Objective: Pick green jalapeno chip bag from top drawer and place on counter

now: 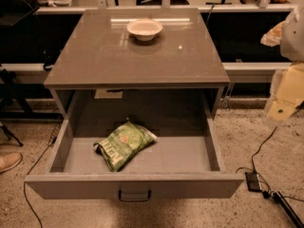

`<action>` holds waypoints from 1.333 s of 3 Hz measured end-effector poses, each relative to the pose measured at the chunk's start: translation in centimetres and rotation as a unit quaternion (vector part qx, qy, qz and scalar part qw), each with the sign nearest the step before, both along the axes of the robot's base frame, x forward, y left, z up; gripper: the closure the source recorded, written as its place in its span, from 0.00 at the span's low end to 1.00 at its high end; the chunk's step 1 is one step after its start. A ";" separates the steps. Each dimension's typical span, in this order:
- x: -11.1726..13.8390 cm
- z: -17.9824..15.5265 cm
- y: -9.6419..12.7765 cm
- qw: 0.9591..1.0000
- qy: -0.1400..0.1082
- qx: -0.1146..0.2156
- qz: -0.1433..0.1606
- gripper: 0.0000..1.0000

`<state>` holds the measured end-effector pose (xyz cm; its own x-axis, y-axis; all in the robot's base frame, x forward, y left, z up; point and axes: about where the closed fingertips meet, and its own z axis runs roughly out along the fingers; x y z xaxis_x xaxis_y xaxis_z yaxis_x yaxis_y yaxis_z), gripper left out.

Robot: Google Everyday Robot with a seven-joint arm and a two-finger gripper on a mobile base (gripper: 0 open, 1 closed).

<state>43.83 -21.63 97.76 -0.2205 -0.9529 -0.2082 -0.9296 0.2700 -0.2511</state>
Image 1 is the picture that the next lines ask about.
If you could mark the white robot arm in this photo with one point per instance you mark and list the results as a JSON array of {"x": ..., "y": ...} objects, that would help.
[{"x": 292, "y": 44}]

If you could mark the tan shoe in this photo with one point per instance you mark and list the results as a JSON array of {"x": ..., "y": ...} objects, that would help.
[{"x": 9, "y": 161}]

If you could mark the white paper bowl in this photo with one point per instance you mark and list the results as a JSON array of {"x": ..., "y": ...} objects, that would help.
[{"x": 144, "y": 29}]

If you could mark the grey open drawer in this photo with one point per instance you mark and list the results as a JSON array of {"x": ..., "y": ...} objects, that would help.
[{"x": 183, "y": 163}]

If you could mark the black power adapter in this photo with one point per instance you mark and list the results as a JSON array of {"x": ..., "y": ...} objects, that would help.
[{"x": 253, "y": 183}]

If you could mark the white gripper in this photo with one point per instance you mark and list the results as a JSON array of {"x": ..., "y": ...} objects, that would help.
[{"x": 294, "y": 37}]

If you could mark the green jalapeno chip bag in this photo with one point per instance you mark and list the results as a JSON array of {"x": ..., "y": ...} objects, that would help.
[{"x": 122, "y": 144}]

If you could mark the black bar on floor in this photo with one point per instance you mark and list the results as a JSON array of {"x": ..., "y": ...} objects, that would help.
[{"x": 278, "y": 197}]

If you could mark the grey cabinet counter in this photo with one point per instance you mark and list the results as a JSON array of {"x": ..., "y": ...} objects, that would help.
[{"x": 102, "y": 54}]

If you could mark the black drawer handle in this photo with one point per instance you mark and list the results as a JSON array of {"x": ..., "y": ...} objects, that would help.
[{"x": 134, "y": 197}]

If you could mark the white paper label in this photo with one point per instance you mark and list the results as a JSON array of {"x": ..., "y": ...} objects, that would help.
[{"x": 108, "y": 94}]

